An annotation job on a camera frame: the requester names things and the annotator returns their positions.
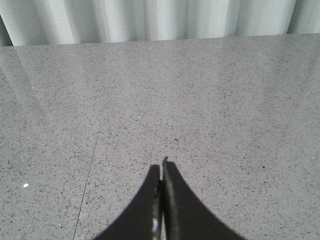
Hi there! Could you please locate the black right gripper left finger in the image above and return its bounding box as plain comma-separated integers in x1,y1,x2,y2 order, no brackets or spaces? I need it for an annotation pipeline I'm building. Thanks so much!
95,165,161,240

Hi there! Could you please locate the pale green curtain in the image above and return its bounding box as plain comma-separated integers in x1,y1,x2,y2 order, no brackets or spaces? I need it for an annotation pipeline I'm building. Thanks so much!
0,0,320,46

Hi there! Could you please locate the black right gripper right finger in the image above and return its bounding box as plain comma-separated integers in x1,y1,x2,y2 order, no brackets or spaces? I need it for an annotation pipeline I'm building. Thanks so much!
162,156,244,240

